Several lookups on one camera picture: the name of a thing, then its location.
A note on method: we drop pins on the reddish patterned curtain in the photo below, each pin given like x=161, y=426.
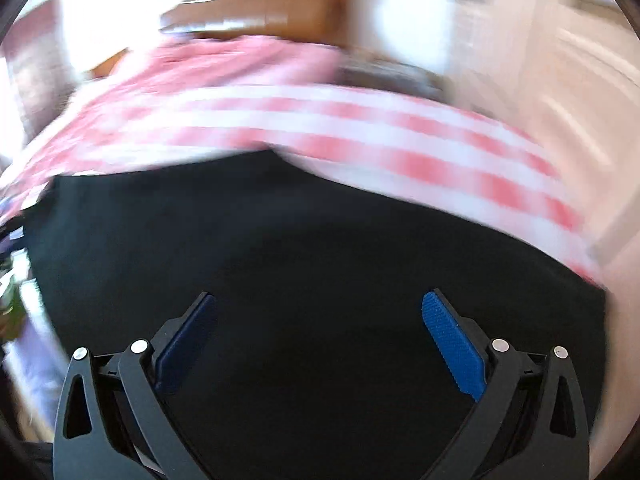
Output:
x=32, y=70

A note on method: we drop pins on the light wooden wardrobe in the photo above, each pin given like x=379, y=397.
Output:
x=560, y=85

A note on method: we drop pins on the black pants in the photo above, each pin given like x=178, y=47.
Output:
x=300, y=270

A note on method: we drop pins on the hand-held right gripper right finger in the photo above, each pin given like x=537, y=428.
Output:
x=452, y=340

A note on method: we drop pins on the pink quilt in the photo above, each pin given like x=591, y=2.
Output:
x=215, y=67

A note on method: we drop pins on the pink checkered bed sheet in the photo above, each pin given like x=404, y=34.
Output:
x=400, y=130

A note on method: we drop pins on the wooden bed headboard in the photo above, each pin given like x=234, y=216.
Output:
x=280, y=5

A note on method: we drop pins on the nightstand with floral cloth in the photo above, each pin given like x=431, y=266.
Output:
x=390, y=77

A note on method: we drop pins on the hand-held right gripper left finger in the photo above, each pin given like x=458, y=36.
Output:
x=185, y=340

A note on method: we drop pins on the small wooden cabinet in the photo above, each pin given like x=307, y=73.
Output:
x=110, y=62

